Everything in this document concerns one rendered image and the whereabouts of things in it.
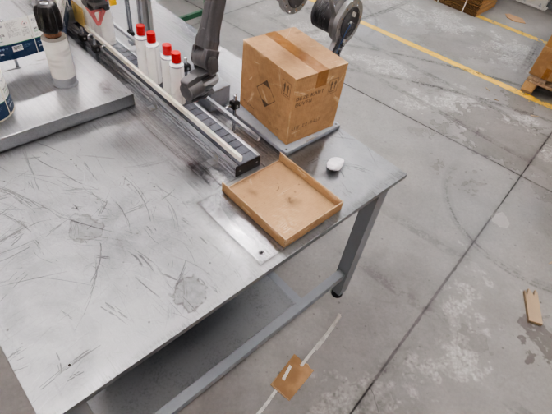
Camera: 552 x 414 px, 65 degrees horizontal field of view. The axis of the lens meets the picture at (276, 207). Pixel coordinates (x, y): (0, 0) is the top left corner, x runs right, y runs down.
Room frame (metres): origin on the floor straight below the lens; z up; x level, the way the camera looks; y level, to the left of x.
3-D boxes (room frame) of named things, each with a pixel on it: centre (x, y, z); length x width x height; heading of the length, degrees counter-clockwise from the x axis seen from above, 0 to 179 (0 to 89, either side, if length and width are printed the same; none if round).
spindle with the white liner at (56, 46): (1.39, 0.86, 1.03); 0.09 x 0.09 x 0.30
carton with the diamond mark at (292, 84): (1.45, 0.02, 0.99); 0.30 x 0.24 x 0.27; 44
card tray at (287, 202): (1.00, -0.01, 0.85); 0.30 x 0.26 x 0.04; 49
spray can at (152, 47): (1.49, 0.55, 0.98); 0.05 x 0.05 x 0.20
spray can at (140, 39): (1.53, 0.60, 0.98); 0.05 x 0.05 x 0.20
